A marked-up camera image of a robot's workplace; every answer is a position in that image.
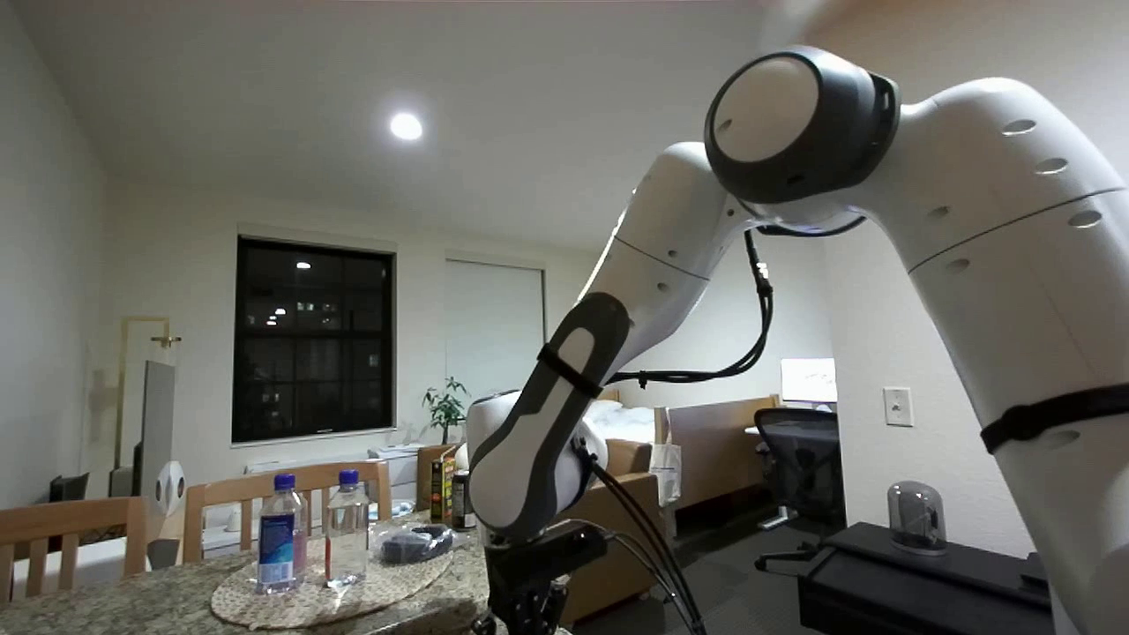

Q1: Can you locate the black velcro strap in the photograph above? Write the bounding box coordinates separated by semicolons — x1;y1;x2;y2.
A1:
976;381;1129;455
536;341;605;401

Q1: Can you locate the dark glass bottle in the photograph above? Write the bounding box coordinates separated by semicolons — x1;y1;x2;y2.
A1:
426;451;462;528

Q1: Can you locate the wooden desk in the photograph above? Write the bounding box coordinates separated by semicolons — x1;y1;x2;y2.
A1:
664;395;840;516

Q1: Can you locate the white window blind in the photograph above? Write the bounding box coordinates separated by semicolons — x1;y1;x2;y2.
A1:
439;257;549;401

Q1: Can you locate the green potted plant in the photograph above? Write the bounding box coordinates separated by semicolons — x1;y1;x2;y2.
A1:
421;375;472;451

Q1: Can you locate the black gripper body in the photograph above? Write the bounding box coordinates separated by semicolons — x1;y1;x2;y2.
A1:
482;521;610;635

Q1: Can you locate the small dark shiny container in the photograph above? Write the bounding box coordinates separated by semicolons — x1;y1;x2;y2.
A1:
377;521;459;569

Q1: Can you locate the wooden chair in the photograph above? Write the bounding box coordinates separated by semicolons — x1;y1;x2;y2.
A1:
0;494;150;602
181;460;396;569

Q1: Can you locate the water bottle blue label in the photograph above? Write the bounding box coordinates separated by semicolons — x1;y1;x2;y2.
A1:
255;468;311;595

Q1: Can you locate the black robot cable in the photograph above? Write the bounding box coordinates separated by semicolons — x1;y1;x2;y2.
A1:
568;225;778;635

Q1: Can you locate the bed with white bedding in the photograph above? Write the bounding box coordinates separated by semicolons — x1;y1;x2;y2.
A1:
585;395;667;474

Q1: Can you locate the small white device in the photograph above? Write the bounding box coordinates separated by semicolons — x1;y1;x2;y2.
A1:
150;460;191;516

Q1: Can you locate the round ceiling light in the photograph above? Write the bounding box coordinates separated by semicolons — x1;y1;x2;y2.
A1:
385;106;429;148

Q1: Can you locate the clear water bottle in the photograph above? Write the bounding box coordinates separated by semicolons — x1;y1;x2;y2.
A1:
323;468;375;594

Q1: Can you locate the round glass plate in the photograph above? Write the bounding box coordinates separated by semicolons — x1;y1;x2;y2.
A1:
206;543;456;631

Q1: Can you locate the white light switch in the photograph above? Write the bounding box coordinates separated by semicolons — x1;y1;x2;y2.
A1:
883;383;918;430

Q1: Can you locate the black equipment case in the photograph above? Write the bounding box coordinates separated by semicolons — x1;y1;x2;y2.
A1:
792;521;1056;635

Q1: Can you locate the white laptop screen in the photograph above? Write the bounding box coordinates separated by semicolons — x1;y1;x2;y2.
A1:
778;355;840;411

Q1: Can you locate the black office chair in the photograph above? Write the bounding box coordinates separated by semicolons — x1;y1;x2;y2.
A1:
752;406;846;575

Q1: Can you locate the grey cylindrical device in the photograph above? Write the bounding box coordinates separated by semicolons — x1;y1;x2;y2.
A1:
886;480;950;550

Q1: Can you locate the tan armchair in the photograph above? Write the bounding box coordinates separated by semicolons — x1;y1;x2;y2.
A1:
560;439;667;629

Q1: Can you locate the dark window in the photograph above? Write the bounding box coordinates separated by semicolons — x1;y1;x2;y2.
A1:
228;234;399;449

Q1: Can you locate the tall grey panel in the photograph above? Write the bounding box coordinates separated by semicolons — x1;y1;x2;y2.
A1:
137;355;181;497

